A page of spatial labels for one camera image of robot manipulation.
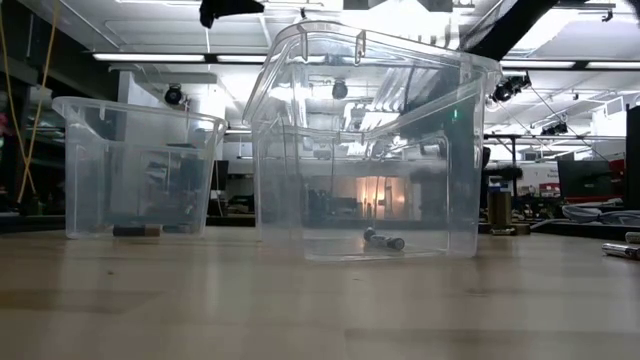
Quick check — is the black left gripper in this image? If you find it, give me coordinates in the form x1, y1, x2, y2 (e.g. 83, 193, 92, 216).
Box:
199, 0, 266, 29

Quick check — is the clear plastic bin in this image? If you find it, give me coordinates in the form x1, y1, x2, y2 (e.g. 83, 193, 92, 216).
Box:
242, 19, 503, 263
51, 95, 229, 240

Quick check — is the ceiling light strip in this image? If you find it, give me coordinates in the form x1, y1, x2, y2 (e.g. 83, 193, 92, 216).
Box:
91, 52, 207, 64
215, 54, 269, 65

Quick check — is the black monitor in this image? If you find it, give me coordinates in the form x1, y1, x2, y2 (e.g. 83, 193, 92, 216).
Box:
556, 158, 627, 202

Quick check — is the yellow cable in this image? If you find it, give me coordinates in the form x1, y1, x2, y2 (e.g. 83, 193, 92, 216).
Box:
0, 0, 57, 205

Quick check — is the black ceiling camera cluster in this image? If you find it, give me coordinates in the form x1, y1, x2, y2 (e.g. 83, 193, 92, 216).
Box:
491, 72, 532, 105

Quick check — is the white cable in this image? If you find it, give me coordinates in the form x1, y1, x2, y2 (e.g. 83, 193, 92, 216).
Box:
529, 203, 640, 229

